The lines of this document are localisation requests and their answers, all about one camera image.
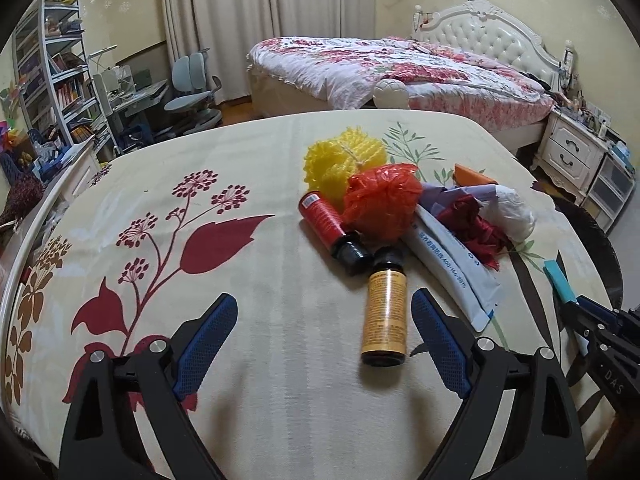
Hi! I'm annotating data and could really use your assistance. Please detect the pile of small nightstand items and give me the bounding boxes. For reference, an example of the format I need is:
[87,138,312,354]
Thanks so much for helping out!
[555,40,618,133]

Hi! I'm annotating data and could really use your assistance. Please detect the red plastic bag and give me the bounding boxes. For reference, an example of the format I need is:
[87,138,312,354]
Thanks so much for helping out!
[342,162,425,243]

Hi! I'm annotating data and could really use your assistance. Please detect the red label dark bottle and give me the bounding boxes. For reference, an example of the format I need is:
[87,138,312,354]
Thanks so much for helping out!
[298,191,373,276]

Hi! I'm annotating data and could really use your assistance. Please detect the purple paper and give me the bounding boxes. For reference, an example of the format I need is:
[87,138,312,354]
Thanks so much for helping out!
[417,182,498,221]

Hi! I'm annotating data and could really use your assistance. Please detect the grey study desk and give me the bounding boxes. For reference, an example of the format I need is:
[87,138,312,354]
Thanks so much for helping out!
[92,67,171,153]

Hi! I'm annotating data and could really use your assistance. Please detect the orange box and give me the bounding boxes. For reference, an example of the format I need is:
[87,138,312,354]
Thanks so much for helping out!
[452,163,498,187]

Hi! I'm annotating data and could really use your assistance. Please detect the dark red wrapper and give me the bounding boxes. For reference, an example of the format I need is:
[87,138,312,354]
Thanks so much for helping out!
[437,195,513,272]

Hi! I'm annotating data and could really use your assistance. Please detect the yellow label dark bottle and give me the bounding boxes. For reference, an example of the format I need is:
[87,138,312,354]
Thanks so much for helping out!
[361,246,408,367]

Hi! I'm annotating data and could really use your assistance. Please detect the floral cream tablecloth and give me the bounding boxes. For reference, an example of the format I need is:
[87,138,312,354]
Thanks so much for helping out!
[0,110,621,480]

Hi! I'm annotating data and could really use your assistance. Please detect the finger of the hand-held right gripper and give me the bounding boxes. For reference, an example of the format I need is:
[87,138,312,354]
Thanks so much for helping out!
[543,260,621,341]

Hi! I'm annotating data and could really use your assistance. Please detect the white plastic bag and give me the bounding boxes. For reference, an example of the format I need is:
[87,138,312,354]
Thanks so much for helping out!
[477,185,537,243]

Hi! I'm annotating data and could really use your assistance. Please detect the white bookshelf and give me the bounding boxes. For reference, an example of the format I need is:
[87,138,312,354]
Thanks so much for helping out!
[12,0,116,153]

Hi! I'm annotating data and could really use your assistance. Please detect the beige curtains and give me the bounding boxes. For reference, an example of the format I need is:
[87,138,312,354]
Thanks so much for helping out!
[157,0,381,103]

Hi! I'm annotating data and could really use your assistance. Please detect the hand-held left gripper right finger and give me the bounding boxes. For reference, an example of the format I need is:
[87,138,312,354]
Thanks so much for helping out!
[410,287,588,480]

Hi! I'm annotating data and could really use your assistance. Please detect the bin with black liner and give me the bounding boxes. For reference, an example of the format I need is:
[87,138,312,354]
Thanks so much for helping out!
[545,195,626,311]

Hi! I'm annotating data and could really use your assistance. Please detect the white nightstand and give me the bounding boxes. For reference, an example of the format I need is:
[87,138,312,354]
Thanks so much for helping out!
[531,107,611,192]

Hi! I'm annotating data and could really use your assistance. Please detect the yellow foam fruit net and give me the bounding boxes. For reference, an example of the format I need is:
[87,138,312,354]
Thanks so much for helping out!
[303,127,388,211]

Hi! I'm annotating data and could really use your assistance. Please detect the grey office chair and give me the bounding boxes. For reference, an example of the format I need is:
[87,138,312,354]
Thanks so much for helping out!
[164,49,223,133]

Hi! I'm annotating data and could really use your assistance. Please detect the white bed with tufted headboard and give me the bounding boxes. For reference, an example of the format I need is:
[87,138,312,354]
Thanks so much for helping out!
[247,0,563,148]

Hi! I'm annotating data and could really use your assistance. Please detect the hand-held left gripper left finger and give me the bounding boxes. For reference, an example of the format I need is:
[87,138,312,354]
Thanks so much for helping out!
[59,292,238,480]

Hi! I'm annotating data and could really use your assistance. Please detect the clear plastic drawer unit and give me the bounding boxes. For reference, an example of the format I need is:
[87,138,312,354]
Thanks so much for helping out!
[587,152,637,233]

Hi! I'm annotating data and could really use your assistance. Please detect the pink floral quilt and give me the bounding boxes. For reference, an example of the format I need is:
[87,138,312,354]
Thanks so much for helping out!
[248,36,556,126]

